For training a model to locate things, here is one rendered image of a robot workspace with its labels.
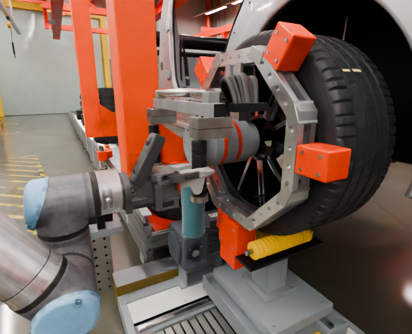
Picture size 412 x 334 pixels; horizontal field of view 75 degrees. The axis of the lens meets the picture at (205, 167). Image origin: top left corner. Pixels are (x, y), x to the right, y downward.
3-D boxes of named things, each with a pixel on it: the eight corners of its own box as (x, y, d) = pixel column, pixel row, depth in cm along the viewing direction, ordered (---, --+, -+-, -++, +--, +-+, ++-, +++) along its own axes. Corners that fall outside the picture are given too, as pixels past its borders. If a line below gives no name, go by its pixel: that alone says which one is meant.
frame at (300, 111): (303, 252, 74) (328, 36, 59) (285, 259, 71) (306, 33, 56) (208, 190, 121) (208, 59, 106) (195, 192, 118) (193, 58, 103)
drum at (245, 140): (261, 164, 86) (263, 119, 82) (201, 173, 76) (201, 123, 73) (235, 155, 98) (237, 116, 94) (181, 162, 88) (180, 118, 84)
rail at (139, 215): (161, 250, 147) (159, 213, 141) (144, 255, 142) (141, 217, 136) (99, 156, 356) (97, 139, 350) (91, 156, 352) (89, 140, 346)
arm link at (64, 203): (30, 221, 54) (20, 173, 51) (97, 208, 60) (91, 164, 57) (26, 244, 46) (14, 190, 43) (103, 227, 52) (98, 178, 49)
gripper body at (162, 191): (170, 195, 66) (119, 205, 61) (168, 161, 64) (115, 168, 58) (182, 207, 60) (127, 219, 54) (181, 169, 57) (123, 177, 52)
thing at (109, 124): (150, 133, 315) (148, 103, 306) (102, 136, 292) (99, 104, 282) (146, 131, 330) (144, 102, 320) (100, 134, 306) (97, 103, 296)
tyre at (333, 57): (399, 245, 76) (399, -3, 69) (345, 271, 65) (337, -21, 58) (254, 203, 134) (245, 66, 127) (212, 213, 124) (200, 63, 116)
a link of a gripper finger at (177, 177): (194, 175, 63) (157, 179, 60) (194, 167, 62) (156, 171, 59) (201, 181, 59) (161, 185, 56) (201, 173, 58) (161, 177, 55)
